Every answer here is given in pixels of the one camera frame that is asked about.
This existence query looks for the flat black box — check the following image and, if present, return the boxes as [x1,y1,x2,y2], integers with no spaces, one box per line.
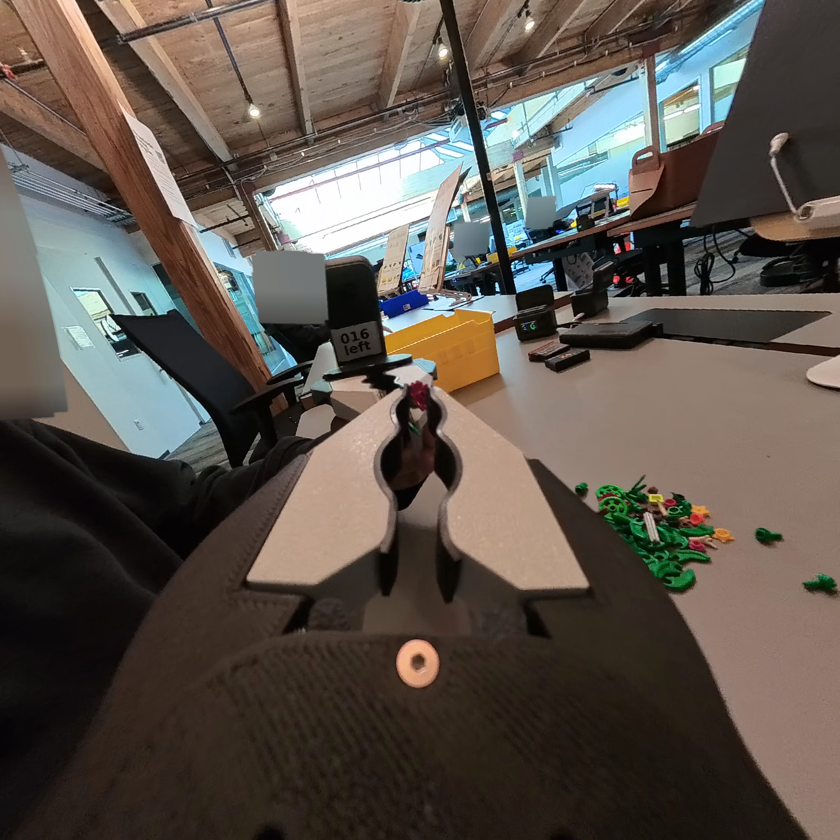
[559,320,655,350]

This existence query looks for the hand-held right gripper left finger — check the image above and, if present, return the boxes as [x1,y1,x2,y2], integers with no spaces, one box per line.
[246,389,410,631]

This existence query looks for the cardboard panel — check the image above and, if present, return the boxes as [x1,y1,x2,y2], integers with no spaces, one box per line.
[417,164,472,294]
[377,223,412,296]

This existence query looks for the black pole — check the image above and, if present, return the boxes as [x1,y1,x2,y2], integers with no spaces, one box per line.
[438,0,518,296]

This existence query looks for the black office chair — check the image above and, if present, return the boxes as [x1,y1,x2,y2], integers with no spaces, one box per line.
[108,308,316,468]

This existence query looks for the white metal stand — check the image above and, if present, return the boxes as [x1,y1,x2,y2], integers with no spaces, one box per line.
[750,131,840,392]

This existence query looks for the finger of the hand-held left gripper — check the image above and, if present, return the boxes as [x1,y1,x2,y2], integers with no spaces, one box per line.
[330,379,395,419]
[392,363,438,395]

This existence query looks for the white paper notice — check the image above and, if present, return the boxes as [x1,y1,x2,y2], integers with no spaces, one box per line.
[121,110,199,227]

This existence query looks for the brown bag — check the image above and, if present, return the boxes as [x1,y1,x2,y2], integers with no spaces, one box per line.
[629,131,721,221]

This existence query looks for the black desk mat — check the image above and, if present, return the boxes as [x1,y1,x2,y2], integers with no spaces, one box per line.
[620,308,833,347]

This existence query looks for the yellow plastic bin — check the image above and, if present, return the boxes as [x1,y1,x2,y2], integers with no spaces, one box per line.
[382,308,501,395]

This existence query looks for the wooden pillar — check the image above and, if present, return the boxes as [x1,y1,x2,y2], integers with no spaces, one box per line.
[10,0,280,395]

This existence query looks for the black display board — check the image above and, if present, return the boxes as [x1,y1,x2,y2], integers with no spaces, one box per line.
[689,0,840,244]

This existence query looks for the black charging case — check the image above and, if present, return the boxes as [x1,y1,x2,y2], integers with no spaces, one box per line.
[570,259,618,320]
[515,285,559,342]

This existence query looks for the pile of toy brick pieces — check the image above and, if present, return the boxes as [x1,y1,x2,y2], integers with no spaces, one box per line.
[594,476,736,593]

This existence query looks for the person's left forearm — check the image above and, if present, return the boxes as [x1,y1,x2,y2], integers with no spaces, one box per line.
[190,434,322,526]

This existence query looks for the person's black jacket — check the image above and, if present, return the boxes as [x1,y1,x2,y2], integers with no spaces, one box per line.
[0,420,322,840]

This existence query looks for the person's left hand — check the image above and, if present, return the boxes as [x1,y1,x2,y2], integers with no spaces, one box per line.
[392,428,438,510]

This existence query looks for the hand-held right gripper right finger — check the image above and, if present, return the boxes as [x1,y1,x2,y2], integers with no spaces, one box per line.
[428,386,591,631]

